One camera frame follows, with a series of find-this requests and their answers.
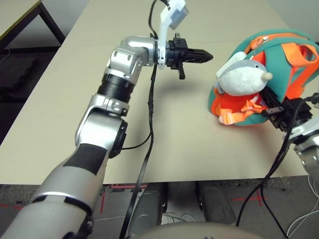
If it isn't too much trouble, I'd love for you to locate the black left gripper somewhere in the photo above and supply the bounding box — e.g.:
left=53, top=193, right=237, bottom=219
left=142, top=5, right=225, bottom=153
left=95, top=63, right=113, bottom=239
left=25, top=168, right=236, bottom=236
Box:
left=165, top=32, right=214, bottom=80

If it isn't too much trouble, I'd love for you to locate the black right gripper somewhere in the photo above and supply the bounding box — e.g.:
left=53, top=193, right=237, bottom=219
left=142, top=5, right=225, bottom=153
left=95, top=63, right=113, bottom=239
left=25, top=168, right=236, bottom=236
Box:
left=260, top=87, right=313, bottom=133

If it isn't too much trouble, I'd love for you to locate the grey and white plush toy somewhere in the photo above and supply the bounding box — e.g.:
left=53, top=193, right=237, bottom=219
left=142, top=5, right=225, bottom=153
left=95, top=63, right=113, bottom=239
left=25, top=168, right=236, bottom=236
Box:
left=215, top=61, right=273, bottom=97

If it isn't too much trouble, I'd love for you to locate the teal and orange backpack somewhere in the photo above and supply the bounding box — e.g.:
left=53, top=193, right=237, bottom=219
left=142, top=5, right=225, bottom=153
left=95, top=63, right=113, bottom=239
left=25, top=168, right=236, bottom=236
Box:
left=208, top=28, right=319, bottom=127

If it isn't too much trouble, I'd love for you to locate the dark grey right robot leg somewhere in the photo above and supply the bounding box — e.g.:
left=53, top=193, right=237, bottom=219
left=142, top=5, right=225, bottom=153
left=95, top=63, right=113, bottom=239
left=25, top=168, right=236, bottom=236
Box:
left=199, top=184, right=237, bottom=225

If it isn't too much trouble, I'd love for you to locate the dark grey robot leg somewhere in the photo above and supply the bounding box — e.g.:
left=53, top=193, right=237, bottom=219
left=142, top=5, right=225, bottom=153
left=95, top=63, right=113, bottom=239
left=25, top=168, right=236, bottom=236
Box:
left=199, top=184, right=237, bottom=225
left=129, top=184, right=170, bottom=231

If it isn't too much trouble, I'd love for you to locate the grey robot torso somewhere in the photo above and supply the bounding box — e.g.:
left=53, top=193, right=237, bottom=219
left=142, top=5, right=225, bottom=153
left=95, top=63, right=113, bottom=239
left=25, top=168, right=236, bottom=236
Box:
left=142, top=221, right=252, bottom=239

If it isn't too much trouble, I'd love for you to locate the dark grey left robot leg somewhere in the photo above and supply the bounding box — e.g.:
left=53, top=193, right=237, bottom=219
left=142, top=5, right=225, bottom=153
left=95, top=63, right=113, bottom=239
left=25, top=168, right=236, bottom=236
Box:
left=129, top=184, right=170, bottom=231

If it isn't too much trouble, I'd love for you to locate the black floor mat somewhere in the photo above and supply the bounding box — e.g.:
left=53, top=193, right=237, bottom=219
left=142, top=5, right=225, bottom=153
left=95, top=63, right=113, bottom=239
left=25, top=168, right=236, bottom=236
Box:
left=0, top=55, right=38, bottom=92

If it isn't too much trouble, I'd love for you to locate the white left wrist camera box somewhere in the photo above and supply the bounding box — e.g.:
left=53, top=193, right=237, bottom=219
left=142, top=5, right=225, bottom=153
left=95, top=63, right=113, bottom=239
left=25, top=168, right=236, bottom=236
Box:
left=157, top=0, right=190, bottom=70

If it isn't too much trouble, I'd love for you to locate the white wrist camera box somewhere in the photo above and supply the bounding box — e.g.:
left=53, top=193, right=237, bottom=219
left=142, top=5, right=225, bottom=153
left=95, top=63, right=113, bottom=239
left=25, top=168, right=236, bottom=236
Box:
left=284, top=119, right=319, bottom=144
left=157, top=0, right=190, bottom=70

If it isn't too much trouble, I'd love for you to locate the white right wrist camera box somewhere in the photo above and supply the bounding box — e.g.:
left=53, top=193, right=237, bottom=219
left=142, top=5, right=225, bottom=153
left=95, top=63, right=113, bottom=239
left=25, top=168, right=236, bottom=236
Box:
left=284, top=119, right=319, bottom=144

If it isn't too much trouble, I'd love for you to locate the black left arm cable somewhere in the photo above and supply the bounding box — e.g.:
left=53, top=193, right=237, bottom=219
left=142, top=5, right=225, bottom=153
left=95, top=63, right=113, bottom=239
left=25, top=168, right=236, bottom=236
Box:
left=119, top=0, right=170, bottom=239

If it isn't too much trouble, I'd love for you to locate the white floor cable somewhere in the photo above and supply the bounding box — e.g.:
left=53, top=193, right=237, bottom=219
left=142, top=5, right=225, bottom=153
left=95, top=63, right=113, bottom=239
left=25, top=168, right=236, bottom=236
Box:
left=286, top=174, right=319, bottom=236
left=161, top=211, right=197, bottom=225

